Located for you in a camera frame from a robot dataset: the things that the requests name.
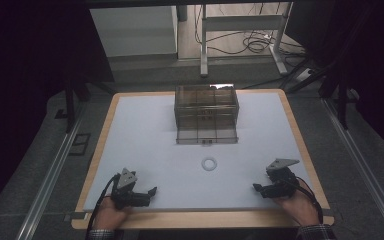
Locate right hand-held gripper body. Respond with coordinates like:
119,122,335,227
262,158,302,200

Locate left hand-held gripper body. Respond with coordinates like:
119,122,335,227
110,167,148,210

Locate white ring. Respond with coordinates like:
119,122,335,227
200,157,219,172

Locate transparent drawer organizer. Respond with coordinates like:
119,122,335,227
173,83,241,146

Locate person's left hand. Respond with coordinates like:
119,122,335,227
92,195,132,232

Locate person's right hand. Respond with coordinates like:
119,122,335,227
274,181,322,228

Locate white table mat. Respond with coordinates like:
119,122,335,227
83,91,323,212

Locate black stand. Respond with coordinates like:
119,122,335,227
286,59,351,131
63,78,116,134

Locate white power strip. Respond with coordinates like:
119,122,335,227
295,67,315,83

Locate white cabinet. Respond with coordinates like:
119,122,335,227
89,5,180,63

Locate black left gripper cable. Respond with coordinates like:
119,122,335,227
85,173,121,240

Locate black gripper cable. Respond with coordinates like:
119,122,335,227
293,176,325,225
85,173,121,240

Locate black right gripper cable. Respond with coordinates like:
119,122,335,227
293,176,325,225

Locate metal floor rail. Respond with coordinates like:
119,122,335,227
14,99,89,240
322,98,384,240

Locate black floor cables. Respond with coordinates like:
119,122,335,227
193,3,309,68

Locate white desk frame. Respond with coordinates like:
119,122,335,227
199,2,294,78

